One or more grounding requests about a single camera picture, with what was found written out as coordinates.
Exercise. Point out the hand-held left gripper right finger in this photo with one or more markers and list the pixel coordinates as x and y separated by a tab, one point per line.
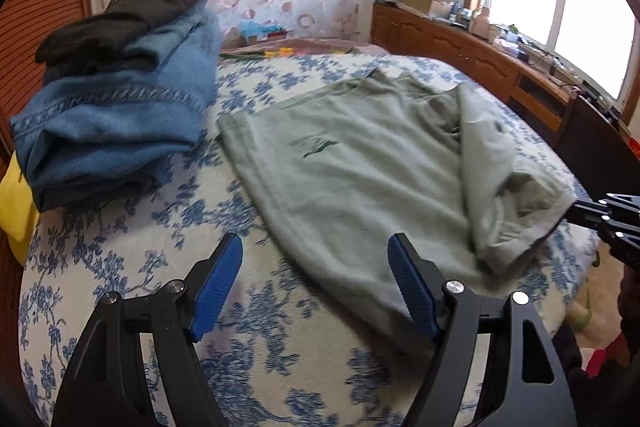
412	292

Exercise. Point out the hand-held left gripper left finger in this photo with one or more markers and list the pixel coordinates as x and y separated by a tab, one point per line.
217	287

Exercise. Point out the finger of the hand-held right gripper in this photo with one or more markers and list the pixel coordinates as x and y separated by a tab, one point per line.
615	206
627	239

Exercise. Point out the grey-green pants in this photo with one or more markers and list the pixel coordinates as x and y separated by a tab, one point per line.
350	172

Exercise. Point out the dark furniture panel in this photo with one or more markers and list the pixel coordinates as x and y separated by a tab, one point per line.
585	147

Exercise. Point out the blue floral bedspread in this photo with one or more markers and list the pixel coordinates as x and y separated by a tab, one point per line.
150	267

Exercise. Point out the person's dark clothing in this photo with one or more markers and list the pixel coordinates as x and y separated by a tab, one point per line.
595	382

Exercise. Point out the yellow cloth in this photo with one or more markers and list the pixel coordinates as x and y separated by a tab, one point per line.
15	207

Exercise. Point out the pink bottle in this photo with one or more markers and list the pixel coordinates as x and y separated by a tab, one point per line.
482	23

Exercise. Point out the long wooden cabinet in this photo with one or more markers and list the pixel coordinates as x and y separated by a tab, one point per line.
450	42

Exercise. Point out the faded blue denim jeans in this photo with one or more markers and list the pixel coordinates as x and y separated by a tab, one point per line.
180	39

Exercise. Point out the box with blue cloth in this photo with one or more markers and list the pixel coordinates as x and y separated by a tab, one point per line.
262	32

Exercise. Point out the pink flowered blanket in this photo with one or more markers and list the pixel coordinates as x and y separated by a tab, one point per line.
315	47

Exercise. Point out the small cardboard box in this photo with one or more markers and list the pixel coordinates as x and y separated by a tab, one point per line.
419	1

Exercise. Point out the wooden slatted headboard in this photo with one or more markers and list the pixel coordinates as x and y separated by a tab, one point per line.
45	2

